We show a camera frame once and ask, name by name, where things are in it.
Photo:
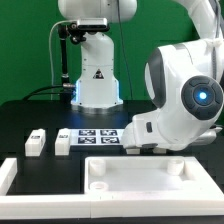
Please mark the white U-shaped obstacle frame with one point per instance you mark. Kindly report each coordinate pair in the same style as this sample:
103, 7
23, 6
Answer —
37, 206

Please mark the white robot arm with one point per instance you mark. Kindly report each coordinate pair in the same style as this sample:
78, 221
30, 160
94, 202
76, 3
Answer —
185, 81

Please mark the white desk tabletop tray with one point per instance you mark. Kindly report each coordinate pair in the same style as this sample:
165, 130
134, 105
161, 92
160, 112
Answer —
134, 186

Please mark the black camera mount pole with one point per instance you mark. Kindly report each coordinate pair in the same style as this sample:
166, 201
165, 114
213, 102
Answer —
64, 56

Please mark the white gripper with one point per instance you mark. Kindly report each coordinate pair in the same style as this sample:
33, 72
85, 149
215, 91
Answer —
142, 132

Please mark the grey depth camera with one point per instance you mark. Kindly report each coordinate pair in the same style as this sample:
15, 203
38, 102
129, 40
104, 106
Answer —
92, 24

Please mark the fiducial marker base plate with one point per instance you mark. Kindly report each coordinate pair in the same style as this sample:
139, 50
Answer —
95, 137

